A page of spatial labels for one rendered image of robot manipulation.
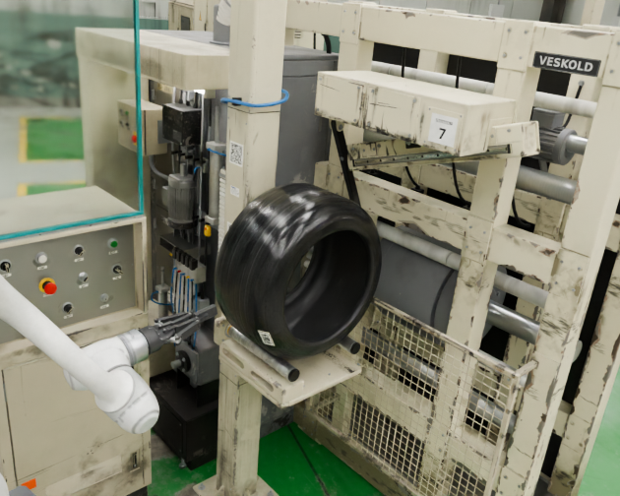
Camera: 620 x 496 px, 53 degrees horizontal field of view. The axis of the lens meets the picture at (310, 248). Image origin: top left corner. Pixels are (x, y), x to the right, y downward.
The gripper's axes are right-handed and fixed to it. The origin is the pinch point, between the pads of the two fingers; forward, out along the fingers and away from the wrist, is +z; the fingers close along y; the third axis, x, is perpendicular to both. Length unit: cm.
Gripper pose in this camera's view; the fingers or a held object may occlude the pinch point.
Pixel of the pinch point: (206, 313)
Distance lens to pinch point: 183.2
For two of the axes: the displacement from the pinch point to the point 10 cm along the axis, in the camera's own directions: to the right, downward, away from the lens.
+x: 0.2, 8.8, 4.7
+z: 7.5, -3.3, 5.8
